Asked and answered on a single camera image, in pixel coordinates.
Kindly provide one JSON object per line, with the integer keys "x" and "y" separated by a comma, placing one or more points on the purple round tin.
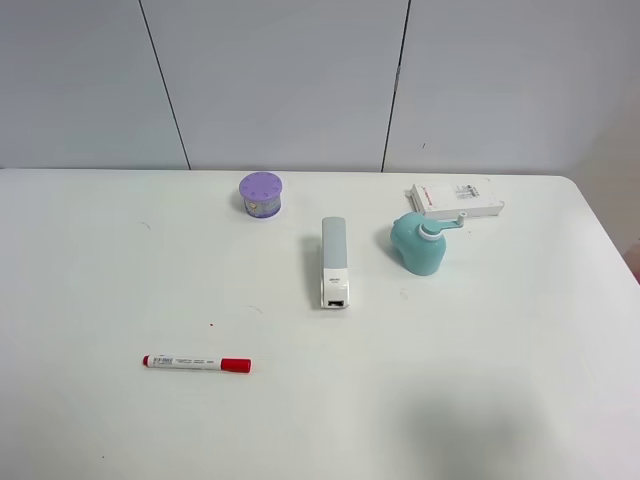
{"x": 261, "y": 194}

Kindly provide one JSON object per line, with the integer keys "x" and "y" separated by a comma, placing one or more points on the red white marker pen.
{"x": 225, "y": 364}

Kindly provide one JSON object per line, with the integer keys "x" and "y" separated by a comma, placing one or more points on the white flat box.
{"x": 446, "y": 200}

